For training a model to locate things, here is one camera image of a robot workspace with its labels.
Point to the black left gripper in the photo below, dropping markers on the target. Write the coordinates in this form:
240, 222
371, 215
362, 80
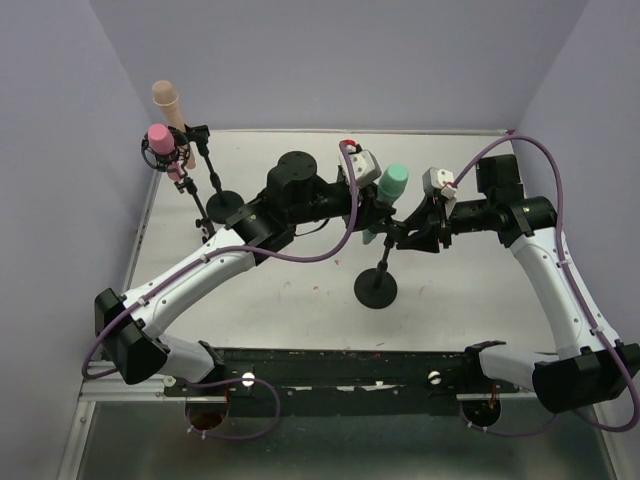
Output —
370, 215

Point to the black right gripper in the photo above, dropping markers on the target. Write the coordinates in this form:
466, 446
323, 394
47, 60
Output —
441, 223

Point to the teal microphone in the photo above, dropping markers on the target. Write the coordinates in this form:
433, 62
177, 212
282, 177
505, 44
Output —
391, 186

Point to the black round-base clip stand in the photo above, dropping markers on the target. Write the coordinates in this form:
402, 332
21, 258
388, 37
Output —
223, 203

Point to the black tripod shock-mount stand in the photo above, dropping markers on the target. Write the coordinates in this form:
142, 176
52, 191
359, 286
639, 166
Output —
187, 185

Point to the pink microphone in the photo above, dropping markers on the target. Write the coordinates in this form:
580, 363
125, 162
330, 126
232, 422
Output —
165, 156

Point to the peach microphone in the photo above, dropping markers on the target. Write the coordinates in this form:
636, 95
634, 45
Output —
166, 98

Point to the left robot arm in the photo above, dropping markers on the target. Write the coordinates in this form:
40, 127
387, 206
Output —
131, 327

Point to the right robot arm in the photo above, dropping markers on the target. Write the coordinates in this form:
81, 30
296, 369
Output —
590, 362

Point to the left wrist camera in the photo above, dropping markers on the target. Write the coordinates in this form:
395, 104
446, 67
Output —
358, 163

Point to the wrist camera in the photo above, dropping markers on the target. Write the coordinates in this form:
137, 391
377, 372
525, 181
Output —
438, 185
358, 163

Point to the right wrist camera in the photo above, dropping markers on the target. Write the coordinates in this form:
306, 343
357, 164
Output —
438, 185

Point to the black front mounting rail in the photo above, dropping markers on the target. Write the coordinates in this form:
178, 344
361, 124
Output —
328, 383

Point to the aluminium extrusion frame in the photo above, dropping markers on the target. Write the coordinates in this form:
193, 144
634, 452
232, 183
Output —
109, 388

